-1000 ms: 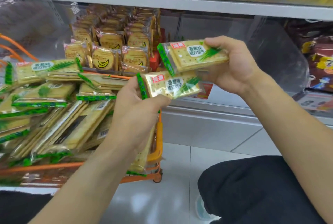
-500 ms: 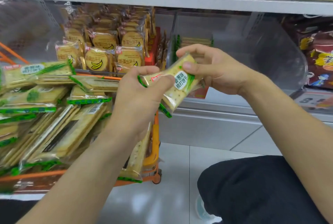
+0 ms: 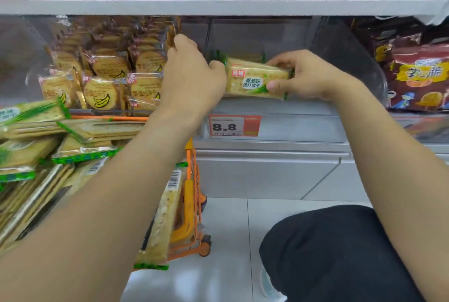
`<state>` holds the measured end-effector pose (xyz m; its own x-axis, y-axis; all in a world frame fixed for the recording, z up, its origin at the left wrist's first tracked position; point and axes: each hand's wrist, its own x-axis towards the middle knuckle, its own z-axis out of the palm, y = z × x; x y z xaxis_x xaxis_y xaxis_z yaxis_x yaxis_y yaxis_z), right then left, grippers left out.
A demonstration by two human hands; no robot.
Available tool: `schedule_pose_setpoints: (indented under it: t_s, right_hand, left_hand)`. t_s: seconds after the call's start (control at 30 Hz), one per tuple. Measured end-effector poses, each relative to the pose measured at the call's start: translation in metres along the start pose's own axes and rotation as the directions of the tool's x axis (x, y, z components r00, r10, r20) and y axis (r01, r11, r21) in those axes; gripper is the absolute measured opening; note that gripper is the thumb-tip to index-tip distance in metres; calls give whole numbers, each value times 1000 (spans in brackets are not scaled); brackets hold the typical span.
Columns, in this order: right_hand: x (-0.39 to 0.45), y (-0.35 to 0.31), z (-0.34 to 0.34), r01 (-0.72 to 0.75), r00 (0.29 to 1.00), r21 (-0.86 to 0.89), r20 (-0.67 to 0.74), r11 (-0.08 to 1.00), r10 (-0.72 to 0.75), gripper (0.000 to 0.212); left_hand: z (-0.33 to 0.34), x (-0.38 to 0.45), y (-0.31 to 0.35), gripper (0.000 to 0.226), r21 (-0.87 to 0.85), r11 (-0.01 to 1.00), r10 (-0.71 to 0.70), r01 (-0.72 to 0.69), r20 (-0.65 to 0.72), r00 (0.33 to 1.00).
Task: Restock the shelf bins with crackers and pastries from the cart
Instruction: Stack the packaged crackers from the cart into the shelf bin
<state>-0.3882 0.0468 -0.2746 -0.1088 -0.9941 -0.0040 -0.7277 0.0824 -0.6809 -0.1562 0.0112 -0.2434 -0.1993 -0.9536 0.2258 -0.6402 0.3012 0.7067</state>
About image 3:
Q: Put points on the person's right hand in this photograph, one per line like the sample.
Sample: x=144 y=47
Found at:
x=315 y=74

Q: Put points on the person's left hand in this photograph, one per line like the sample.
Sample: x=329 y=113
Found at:
x=193 y=81

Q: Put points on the green cracker packet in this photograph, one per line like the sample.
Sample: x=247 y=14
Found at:
x=245 y=82

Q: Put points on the white metal store shelf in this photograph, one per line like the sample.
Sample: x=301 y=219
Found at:
x=140 y=6

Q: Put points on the orange shopping cart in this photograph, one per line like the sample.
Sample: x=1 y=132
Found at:
x=189 y=207

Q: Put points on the person's left forearm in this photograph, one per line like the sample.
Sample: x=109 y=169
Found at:
x=87 y=224

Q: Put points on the person's right forearm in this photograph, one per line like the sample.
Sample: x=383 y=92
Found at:
x=386 y=172

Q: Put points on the person's right leg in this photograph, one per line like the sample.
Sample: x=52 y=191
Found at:
x=333 y=252

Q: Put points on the person's white right shoe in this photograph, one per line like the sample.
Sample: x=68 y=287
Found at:
x=268 y=287

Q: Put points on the clear plastic bin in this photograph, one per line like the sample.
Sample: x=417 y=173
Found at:
x=350 y=67

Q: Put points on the group of banana biscuit packets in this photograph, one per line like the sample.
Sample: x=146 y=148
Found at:
x=101 y=96

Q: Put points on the row of dark red bags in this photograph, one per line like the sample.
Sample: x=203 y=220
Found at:
x=417 y=77

